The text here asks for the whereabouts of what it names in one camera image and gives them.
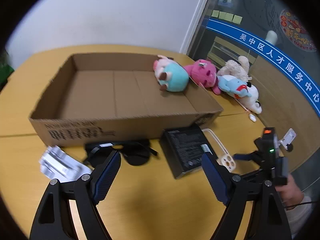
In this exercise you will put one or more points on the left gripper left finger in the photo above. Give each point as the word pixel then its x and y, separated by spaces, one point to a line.
pixel 53 219

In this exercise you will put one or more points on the white phone case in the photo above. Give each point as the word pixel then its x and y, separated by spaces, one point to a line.
pixel 223 156

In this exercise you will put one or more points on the grey folding phone stand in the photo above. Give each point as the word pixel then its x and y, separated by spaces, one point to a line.
pixel 56 164

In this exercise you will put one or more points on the black product box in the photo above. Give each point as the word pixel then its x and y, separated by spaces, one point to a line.
pixel 183 149

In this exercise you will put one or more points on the black sunglasses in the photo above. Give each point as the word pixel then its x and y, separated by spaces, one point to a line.
pixel 135 152

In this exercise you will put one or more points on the pink teal plush toy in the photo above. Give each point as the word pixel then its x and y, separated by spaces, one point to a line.
pixel 170 75

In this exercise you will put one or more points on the white sleeve forearm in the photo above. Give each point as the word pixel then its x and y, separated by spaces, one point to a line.
pixel 298 215

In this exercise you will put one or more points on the person right hand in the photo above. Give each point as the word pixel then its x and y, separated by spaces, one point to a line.
pixel 290 193

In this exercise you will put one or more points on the white plastic stand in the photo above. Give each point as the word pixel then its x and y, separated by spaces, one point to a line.
pixel 287 140

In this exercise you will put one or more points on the white earbuds case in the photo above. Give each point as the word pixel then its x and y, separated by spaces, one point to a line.
pixel 252 118

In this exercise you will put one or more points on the white dog plush toy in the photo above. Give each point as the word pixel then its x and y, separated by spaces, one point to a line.
pixel 251 103

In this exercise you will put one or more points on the blue plush toy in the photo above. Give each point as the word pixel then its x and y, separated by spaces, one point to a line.
pixel 233 86

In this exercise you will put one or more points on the cream plush toy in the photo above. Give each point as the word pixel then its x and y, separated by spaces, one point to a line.
pixel 238 69

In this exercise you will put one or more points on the cardboard box tray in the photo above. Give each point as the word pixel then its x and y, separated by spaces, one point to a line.
pixel 97 97

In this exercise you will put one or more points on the yellow sticky notes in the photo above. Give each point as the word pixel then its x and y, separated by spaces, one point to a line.
pixel 227 16

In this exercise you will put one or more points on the green covered side table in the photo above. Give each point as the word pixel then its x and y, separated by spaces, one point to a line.
pixel 5 71

